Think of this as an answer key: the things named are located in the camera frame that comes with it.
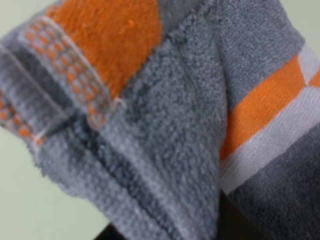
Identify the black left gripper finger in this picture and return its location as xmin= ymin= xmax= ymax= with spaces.
xmin=92 ymin=189 xmax=271 ymax=240

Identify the grey orange striped towel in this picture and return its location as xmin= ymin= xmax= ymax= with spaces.
xmin=0 ymin=0 xmax=320 ymax=240

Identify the green plastic tray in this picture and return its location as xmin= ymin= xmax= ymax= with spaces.
xmin=0 ymin=0 xmax=113 ymax=240

